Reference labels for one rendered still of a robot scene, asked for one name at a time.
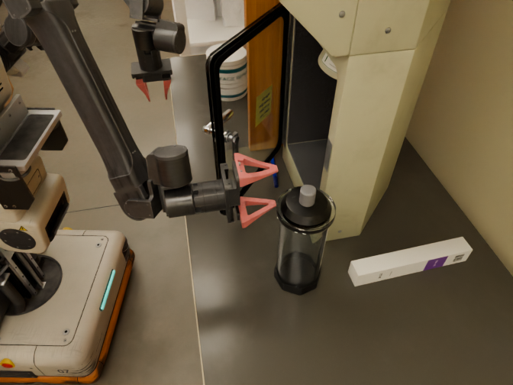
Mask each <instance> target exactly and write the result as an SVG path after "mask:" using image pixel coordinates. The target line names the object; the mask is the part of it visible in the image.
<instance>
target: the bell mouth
mask: <svg viewBox="0 0 513 385"><path fill-rule="evenodd" d="M318 64H319V66H320V68H321V69H322V70H323V71H324V72H325V73H326V74H328V75H329V76H330V77H332V78H334V79H336V80H337V69H336V66H335V65H334V63H333V62H332V61H331V59H330V57H329V56H328V55H327V54H326V52H325V51H324V49H323V50H322V51H321V54H320V55H319V57H318Z"/></svg>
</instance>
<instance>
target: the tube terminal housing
mask: <svg viewBox="0 0 513 385"><path fill-rule="evenodd" d="M449 4H450V0H358V3H357V12H356V16H355V21H354V26H353V33H352V38H351V43H350V51H349V53H348V54H347V55H346V56H343V57H334V56H331V55H330V54H329V53H328V52H327V51H326V50H325V49H324V48H323V47H322V48H323V49H324V51H325V52H326V54H327V55H328V56H329V57H330V59H331V61H332V62H333V63H334V65H335V66H336V69H337V86H336V92H335V97H334V105H333V110H332V115H331V124H330V129H329V134H328V138H329V140H330V141H331V143H332V149H331V157H330V162H329V166H328V171H326V169H325V168H324V167H323V171H322V176H321V185H320V190H322V191H324V192H325V193H327V194H328V195H329V196H330V197H331V198H332V199H333V200H334V203H335V205H336V215H335V219H334V222H333V224H332V225H331V226H330V227H329V228H328V231H327V238H326V241H331V240H335V239H340V238H348V237H353V236H357V235H360V233H361V232H362V230H363V229H364V227H365V225H366V223H367V222H368V220H369V218H370V216H371V215H372V213H373V212H374V210H375V208H376V207H377V205H378V203H379V201H380V199H381V198H382V196H383V195H384V193H385V191H386V190H387V188H388V186H389V182H390V179H391V177H392V173H393V170H394V168H395V164H396V161H397V159H398V156H399V153H400V150H401V148H402V144H403V141H404V139H405V135H406V132H407V130H408V126H409V123H410V120H411V117H412V114H413V111H414V109H415V105H416V102H417V100H418V96H419V93H420V91H421V87H422V84H423V82H424V78H425V75H426V73H427V71H428V67H429V64H430V61H431V58H432V55H433V52H434V48H435V46H436V43H437V39H438V37H439V34H440V30H441V28H442V25H443V22H444V19H445V16H446V13H447V9H448V7H449ZM294 30H295V17H294V25H293V36H292V53H293V42H294ZM291 75H292V59H291V70H290V82H289V97H290V86H291ZM288 119H289V104H288V116H287V128H286V148H285V147H284V145H283V149H282V158H283V160H284V163H285V165H286V168H287V170H288V172H289V175H290V178H291V180H292V183H293V186H294V187H297V186H304V185H303V183H302V180H301V178H300V176H299V174H298V171H297V169H296V166H295V164H294V161H293V159H292V156H291V154H290V152H289V149H288V146H287V145H288V144H287V131H288Z"/></svg>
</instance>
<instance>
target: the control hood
mask: <svg viewBox="0 0 513 385"><path fill-rule="evenodd" d="M279 1H280V2H281V3H282V5H283V6H284V7H285V8H286V9H287V10H288V11H289V12H290V13H291V14H292V15H293V16H294V17H295V18H296V19H297V20H298V21H299V22H300V23H301V25H302V26H303V27H304V28H305V29H306V30H307V31H308V32H309V33H310V34H311V35H312V36H313V37H314V38H315V39H316V40H317V41H318V42H319V43H320V45H321V46H322V47H323V48H324V49H325V50H326V51H327V52H328V53H329V54H330V55H331V56H334V57H343V56H346V55H347V54H348V53H349V51H350V43H351V38H352V33H353V26H354V21H355V16H356V12H357V3H358V0H279Z"/></svg>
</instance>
